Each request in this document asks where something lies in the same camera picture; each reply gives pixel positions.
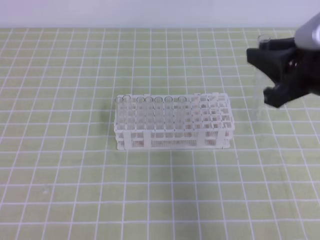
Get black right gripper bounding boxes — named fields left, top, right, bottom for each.
left=246, top=37, right=320, bottom=109

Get clear glass test tube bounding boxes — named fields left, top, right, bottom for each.
left=251, top=34, right=273, bottom=125

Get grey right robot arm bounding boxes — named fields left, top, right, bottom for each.
left=246, top=14, right=320, bottom=108

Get white test tube rack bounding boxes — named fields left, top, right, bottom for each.
left=114, top=92, right=235, bottom=151

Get clear tube in rack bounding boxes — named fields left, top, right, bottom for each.
left=164, top=96, right=174, bottom=130
left=175, top=96, right=187, bottom=138
left=122, top=94, right=132, bottom=130

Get green grid tablecloth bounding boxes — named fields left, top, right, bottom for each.
left=0, top=28, right=320, bottom=240

